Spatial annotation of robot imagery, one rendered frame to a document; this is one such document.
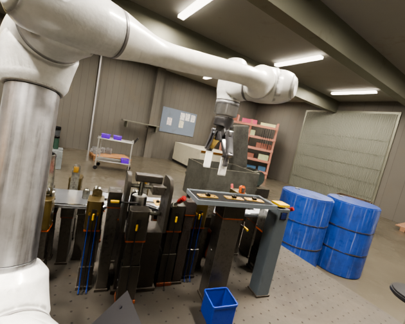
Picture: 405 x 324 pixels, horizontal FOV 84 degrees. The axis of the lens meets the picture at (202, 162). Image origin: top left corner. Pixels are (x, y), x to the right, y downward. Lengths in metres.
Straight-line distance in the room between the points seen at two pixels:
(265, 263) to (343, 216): 2.27
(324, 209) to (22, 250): 2.79
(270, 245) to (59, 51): 1.03
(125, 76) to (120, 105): 1.06
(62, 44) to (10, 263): 0.43
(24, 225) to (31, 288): 0.12
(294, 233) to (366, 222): 0.88
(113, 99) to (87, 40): 8.45
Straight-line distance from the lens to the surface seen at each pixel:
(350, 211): 3.33
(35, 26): 0.51
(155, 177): 0.96
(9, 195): 0.58
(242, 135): 6.43
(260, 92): 0.75
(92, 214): 0.97
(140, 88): 9.20
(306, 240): 3.03
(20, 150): 0.57
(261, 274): 1.21
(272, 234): 1.12
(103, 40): 0.52
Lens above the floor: 1.40
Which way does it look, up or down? 7 degrees down
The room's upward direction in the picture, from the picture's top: 12 degrees clockwise
